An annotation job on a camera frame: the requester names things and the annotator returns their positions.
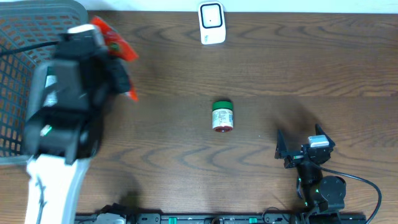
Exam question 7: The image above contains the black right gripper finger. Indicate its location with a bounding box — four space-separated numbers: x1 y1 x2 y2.
315 124 335 147
274 129 289 159

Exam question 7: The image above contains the red snack packet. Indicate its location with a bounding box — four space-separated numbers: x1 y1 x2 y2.
90 16 139 101

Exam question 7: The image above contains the green lid jar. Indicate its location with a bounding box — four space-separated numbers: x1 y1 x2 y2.
212 101 234 133

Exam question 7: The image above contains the green 3M package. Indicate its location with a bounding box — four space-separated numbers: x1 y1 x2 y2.
43 67 58 107

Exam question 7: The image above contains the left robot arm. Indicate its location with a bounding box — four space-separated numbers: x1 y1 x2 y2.
23 30 127 223

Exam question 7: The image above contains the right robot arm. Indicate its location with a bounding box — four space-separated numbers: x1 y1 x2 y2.
275 124 346 224

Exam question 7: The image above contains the white barcode scanner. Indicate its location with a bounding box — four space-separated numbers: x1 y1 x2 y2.
198 1 226 45

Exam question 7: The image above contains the grey plastic mesh basket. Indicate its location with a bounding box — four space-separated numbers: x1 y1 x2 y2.
1 0 88 166

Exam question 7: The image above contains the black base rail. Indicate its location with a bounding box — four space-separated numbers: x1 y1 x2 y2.
74 203 368 224

